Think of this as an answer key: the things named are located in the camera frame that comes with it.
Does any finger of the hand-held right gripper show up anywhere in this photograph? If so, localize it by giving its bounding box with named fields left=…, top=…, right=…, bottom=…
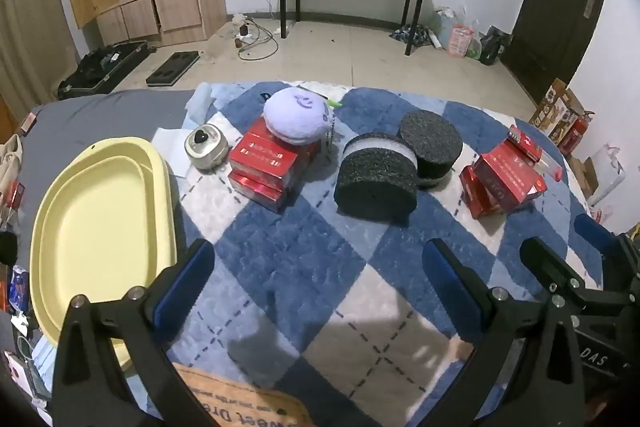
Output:
left=519, top=237, right=608, bottom=308
left=574, top=213, right=631, bottom=280

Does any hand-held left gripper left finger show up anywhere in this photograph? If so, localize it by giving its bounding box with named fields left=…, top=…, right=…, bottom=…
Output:
left=52, top=238, right=216, bottom=427

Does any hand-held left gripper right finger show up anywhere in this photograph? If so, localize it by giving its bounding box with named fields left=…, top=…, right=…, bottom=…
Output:
left=421, top=237, right=586, bottom=427

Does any yellow oval plastic tray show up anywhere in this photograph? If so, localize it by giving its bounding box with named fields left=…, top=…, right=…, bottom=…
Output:
left=30, top=137, right=179, bottom=370

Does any black foam cylinder white band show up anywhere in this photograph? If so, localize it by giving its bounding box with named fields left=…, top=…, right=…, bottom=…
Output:
left=334, top=133, right=419, bottom=224
left=399, top=110, right=464, bottom=188

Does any small cream round device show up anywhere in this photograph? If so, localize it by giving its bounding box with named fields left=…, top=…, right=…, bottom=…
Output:
left=184, top=124, right=231, bottom=172

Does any purple plush toy keychain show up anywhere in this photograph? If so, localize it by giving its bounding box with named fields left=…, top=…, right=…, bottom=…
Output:
left=262, top=88, right=343, bottom=154

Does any white plastic bag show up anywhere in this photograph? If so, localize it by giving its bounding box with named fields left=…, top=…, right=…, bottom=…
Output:
left=589, top=144, right=627, bottom=208

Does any clear plastic tube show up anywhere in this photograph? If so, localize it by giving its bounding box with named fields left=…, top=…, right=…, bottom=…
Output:
left=534, top=154, right=564, bottom=181

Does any blue white checked blanket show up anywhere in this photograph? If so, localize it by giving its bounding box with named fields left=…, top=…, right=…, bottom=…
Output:
left=145, top=81, right=603, bottom=427

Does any printed cardboard box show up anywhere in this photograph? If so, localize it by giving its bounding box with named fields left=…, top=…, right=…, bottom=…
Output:
left=529, top=79, right=587, bottom=142

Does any light blue cloth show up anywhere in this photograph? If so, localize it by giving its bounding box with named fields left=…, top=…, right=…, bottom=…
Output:
left=184, top=82, right=268, bottom=135

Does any black foam insert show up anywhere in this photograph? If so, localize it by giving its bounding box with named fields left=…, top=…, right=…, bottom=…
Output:
left=146, top=51, right=201, bottom=86

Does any black plastic bag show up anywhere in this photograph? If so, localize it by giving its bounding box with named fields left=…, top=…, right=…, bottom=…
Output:
left=480, top=27, right=512, bottom=66

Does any open black case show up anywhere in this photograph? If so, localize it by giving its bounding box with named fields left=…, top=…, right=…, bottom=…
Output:
left=57, top=41, right=151, bottom=100

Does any pink plastic bag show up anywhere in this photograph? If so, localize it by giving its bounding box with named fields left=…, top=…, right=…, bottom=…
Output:
left=447, top=24, right=476, bottom=58

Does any beige curtain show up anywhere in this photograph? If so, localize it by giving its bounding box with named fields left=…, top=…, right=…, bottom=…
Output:
left=0, top=0, right=77, bottom=108

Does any power strip with cables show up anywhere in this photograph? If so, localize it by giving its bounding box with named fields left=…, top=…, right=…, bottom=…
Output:
left=231, top=13, right=281, bottom=61

